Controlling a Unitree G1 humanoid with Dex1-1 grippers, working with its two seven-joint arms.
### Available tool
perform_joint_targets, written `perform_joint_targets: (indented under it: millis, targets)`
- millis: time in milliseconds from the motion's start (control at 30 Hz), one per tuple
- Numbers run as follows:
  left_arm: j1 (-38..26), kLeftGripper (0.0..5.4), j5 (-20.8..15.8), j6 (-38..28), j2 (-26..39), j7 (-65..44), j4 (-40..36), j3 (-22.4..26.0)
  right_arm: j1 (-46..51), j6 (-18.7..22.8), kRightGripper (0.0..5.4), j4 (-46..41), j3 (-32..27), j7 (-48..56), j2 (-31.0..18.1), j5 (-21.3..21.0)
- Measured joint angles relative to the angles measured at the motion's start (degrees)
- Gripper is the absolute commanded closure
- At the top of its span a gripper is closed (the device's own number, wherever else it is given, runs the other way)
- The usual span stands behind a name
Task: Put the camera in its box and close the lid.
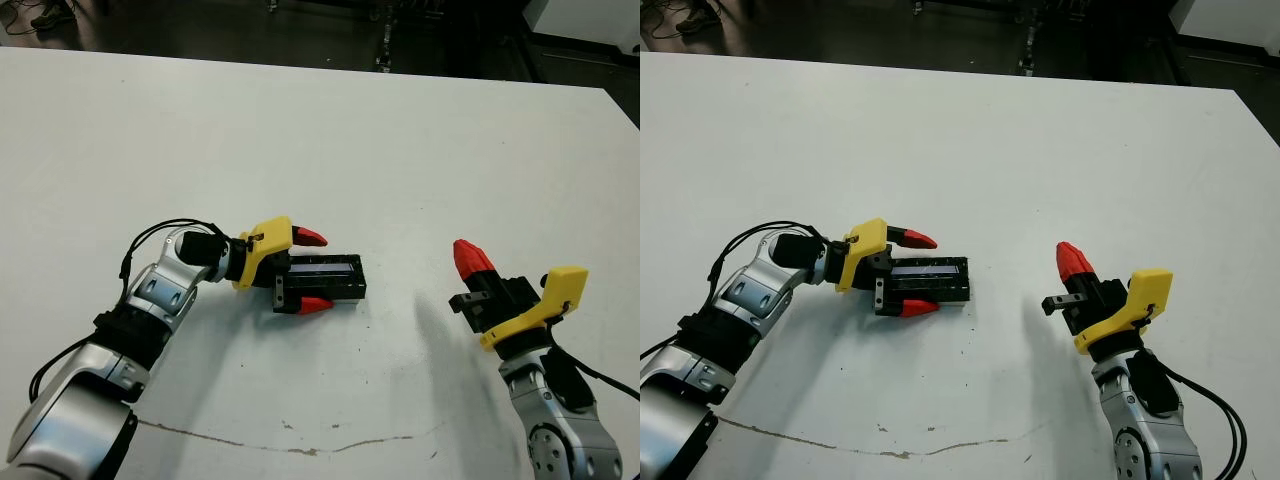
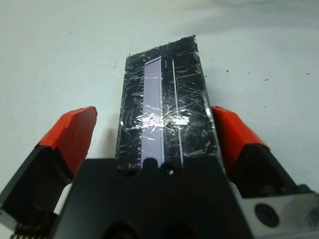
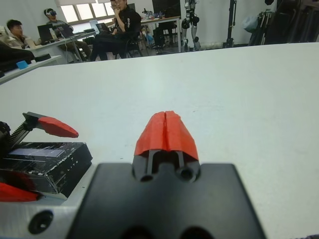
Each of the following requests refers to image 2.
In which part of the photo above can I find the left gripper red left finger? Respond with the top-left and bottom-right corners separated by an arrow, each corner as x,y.
0,106 -> 99,226

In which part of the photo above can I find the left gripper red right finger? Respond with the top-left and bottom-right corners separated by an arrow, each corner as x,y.
210,106 -> 298,199

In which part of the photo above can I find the glossy black box lid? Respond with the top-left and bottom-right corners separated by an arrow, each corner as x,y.
115,34 -> 222,173

